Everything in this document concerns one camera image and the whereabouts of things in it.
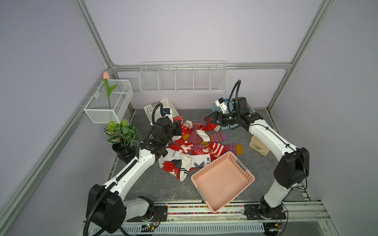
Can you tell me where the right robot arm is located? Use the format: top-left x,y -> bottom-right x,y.
204,80 -> 310,219

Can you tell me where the beige work glove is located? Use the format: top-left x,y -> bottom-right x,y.
249,135 -> 270,156

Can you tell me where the blue plastic basket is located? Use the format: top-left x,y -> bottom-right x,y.
212,102 -> 255,130

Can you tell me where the white wire wall shelf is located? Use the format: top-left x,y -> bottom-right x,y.
139,61 -> 228,92

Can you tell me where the pink plastic basket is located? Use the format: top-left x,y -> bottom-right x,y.
191,151 -> 256,213

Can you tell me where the white plastic basket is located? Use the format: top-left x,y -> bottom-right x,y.
143,99 -> 179,124

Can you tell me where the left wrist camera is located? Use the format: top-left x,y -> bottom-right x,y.
160,108 -> 171,117

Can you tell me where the white sock black pattern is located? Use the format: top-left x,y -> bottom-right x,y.
158,148 -> 182,168

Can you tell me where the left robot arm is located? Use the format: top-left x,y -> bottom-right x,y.
83,103 -> 182,236

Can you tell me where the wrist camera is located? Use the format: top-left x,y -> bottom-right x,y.
160,108 -> 171,117
215,97 -> 228,114

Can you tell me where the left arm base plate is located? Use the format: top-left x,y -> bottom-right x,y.
126,205 -> 168,223

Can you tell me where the red snowflake sock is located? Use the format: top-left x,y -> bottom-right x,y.
198,123 -> 220,132

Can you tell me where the artificial pink tulip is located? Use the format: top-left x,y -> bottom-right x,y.
103,71 -> 117,109

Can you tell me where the santa face red sock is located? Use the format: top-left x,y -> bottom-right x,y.
181,120 -> 193,136

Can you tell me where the purple pink striped sock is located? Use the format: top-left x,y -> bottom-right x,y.
209,132 -> 228,143

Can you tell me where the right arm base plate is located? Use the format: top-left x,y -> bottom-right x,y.
244,203 -> 286,220

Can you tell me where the white mesh wall box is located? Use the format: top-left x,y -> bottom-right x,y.
84,79 -> 133,124

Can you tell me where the white sock grey emblem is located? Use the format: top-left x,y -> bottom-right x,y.
191,154 -> 211,169

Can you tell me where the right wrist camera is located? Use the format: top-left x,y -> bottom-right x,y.
215,97 -> 228,114

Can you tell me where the green potted plant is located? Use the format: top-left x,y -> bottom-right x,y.
104,119 -> 142,163

